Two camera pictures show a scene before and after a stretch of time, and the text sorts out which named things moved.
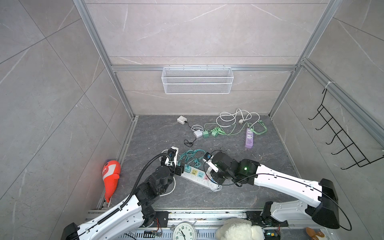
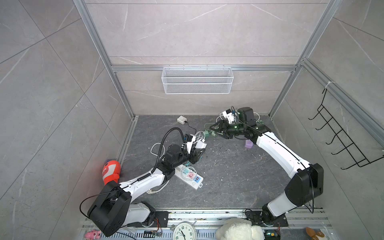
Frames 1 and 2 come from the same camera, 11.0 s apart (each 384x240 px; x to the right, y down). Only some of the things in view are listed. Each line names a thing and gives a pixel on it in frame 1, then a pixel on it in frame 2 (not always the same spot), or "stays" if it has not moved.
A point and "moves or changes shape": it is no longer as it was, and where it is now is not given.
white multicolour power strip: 199,177 moves or changes shape
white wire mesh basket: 197,80 stays
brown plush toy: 313,234 stays
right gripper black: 213,175 -> 222,123
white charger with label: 198,133 moves or changes shape
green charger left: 205,134 stays
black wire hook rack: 341,135 stays
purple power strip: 249,138 stays
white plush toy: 239,229 stays
